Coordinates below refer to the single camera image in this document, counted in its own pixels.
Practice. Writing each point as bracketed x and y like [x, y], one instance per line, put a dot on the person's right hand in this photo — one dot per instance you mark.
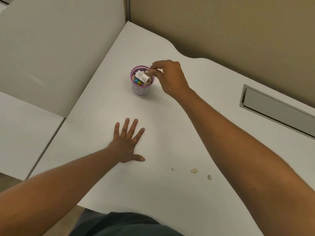
[172, 77]

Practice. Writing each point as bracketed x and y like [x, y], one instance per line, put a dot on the person's left hand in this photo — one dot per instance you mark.
[125, 147]

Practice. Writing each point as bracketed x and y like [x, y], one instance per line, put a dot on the person's right thumb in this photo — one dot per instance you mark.
[159, 72]

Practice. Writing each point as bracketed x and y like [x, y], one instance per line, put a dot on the person's left thumb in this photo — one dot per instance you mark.
[139, 158]

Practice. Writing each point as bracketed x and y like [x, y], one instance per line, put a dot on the person's left middle finger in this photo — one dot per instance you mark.
[133, 128]

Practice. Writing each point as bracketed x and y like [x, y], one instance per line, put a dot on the person's left little finger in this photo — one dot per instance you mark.
[117, 129]

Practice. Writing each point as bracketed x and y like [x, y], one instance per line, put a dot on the person's right forearm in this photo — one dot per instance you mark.
[241, 154]

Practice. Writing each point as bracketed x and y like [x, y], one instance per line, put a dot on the person's left forearm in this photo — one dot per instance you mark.
[54, 189]

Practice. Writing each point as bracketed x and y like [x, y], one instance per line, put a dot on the beige wrapper piece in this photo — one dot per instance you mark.
[147, 83]

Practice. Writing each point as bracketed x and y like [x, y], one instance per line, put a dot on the yellow and blue packet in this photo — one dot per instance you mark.
[138, 82]

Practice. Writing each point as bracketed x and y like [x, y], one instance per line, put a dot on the purple rimmed white cup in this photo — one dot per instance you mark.
[141, 90]

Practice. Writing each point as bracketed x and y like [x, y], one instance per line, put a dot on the large beige crumb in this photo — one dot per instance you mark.
[194, 170]

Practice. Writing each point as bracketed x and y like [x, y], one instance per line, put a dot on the person's dark grey clothing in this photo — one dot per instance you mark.
[118, 224]

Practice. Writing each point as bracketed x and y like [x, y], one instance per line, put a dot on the tan partition panel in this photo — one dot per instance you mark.
[233, 34]

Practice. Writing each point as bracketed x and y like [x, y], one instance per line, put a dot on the adjoining white desk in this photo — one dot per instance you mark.
[24, 135]

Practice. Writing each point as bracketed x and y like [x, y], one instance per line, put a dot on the light beige partition panel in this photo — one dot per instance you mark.
[56, 46]

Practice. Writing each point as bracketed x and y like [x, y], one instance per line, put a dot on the grey metal partition post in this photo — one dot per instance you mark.
[127, 8]

